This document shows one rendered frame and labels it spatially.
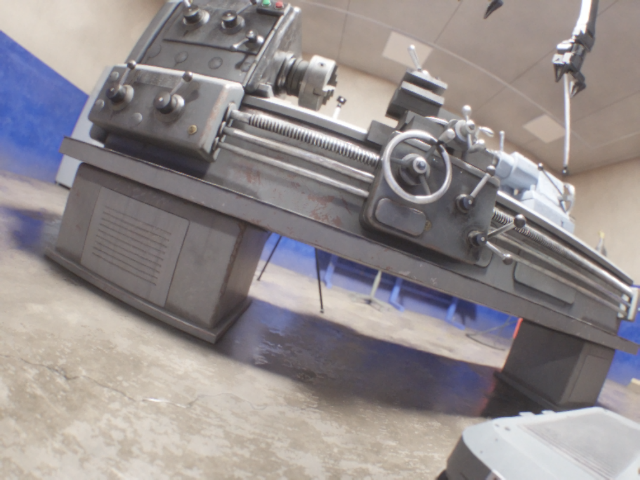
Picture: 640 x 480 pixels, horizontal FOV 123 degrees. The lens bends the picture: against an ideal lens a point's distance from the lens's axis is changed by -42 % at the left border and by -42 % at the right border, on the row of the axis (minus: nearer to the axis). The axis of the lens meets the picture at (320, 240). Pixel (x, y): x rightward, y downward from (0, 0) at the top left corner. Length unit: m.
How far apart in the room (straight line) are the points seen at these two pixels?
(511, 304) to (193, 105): 1.20
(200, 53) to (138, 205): 0.62
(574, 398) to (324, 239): 1.56
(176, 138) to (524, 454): 1.02
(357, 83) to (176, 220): 4.33
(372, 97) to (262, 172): 4.03
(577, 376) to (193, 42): 2.32
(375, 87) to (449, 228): 4.27
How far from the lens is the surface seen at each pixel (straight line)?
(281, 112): 1.06
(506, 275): 1.26
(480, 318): 5.24
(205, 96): 0.97
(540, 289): 1.40
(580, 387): 1.84
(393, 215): 0.83
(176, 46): 1.33
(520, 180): 1.58
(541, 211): 1.52
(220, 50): 1.24
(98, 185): 1.20
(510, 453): 0.36
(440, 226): 0.90
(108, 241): 1.13
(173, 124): 0.97
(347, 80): 5.00
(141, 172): 0.97
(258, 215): 0.81
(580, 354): 1.72
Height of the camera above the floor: 0.39
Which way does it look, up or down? 2 degrees up
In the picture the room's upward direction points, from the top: 19 degrees clockwise
